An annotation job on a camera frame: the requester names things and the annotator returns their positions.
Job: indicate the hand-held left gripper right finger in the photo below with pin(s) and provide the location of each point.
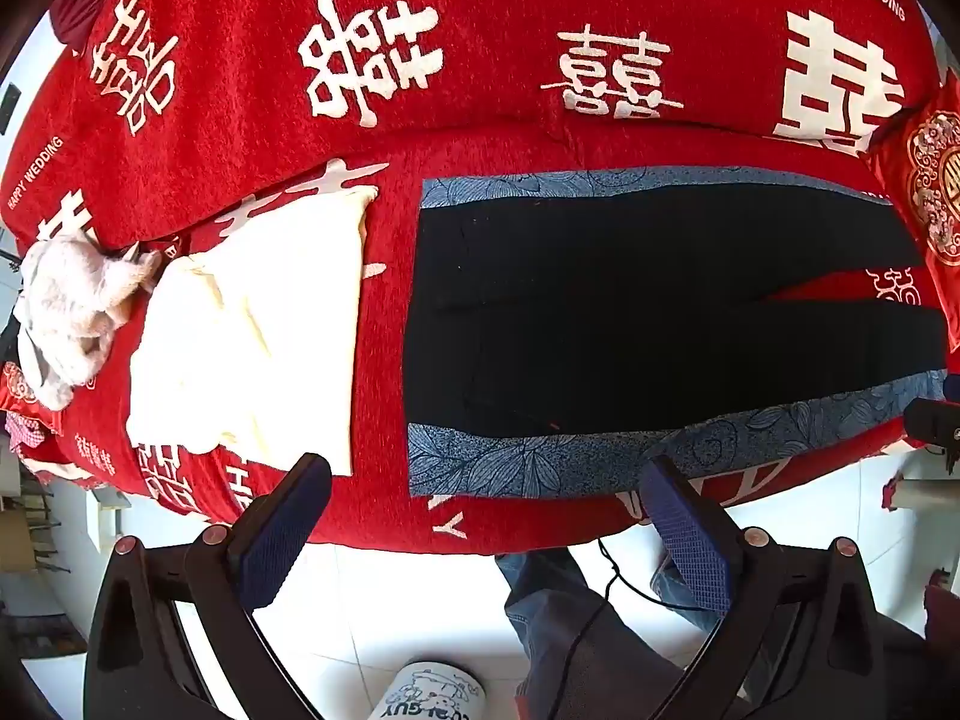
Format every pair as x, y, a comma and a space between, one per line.
694, 540

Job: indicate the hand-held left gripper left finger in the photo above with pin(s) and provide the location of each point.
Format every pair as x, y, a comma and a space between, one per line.
279, 532

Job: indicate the black pants with blue trim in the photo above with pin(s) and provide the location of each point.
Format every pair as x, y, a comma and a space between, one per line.
600, 315

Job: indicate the person's blue jeans legs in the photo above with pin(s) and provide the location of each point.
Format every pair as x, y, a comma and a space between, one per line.
570, 637

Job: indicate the cream folded cloth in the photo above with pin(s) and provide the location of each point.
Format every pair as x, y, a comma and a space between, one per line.
247, 352

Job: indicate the white printed slipper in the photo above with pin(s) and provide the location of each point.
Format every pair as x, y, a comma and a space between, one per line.
431, 694

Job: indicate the red cushion with gold emblem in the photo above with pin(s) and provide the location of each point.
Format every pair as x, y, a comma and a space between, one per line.
930, 187

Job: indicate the cardboard box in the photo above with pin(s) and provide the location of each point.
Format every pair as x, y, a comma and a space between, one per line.
15, 532

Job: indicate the small red patterned cushion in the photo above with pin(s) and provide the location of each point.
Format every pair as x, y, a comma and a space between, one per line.
19, 390

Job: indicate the white fuzzy cloth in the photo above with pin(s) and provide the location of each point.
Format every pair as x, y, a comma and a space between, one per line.
67, 300

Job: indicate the red printed sofa cover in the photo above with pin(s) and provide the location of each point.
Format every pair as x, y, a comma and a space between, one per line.
487, 30

